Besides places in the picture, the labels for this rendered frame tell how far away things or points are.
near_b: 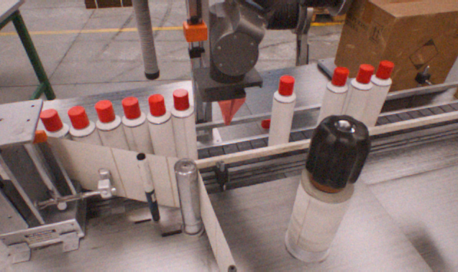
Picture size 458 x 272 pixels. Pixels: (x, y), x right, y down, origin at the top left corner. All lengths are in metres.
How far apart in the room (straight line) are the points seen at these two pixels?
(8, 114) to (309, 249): 0.56
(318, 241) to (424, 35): 0.77
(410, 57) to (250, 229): 0.77
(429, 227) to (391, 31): 0.55
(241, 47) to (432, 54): 0.92
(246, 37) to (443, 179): 0.74
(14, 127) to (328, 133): 0.47
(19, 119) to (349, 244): 0.64
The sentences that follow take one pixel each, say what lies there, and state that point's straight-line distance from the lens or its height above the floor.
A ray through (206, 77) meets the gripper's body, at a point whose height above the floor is 1.19.
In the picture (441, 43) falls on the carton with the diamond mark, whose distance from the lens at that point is 1.24.
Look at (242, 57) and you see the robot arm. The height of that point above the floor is 1.27.
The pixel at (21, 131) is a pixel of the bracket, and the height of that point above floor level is 1.15.
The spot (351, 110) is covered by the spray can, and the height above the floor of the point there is 0.98.
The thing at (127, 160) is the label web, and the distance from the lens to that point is 0.61.
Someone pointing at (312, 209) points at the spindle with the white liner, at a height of 1.03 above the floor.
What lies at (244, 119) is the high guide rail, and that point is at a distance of 0.80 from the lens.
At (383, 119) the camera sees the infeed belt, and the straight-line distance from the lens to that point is 1.04.
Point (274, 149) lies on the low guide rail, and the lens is 0.79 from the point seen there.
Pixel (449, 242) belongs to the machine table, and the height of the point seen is 0.83.
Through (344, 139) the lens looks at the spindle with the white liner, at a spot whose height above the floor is 1.18.
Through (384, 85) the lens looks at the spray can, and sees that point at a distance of 0.87.
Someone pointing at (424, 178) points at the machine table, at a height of 0.83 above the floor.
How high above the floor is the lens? 1.45
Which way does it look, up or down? 42 degrees down
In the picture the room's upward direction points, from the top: straight up
